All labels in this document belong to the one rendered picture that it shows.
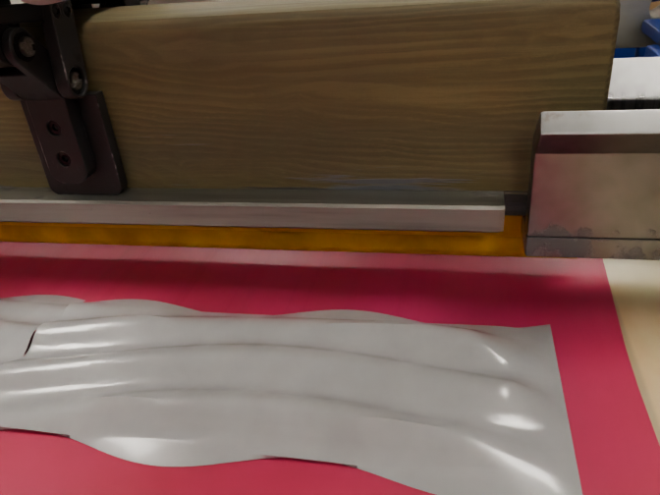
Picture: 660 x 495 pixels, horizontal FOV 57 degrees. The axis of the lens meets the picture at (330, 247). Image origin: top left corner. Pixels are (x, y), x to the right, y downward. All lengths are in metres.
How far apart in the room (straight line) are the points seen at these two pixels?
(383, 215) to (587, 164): 0.07
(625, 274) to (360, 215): 0.11
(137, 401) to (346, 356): 0.07
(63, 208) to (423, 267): 0.15
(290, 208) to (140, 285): 0.08
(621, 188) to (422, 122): 0.07
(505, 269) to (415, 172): 0.06
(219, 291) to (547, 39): 0.15
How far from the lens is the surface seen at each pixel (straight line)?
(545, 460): 0.18
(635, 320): 0.23
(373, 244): 0.25
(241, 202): 0.22
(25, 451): 0.21
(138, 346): 0.22
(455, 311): 0.23
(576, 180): 0.21
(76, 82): 0.24
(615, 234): 0.22
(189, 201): 0.23
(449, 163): 0.22
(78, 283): 0.28
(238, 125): 0.23
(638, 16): 0.45
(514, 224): 0.24
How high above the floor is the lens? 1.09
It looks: 30 degrees down
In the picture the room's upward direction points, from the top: 5 degrees counter-clockwise
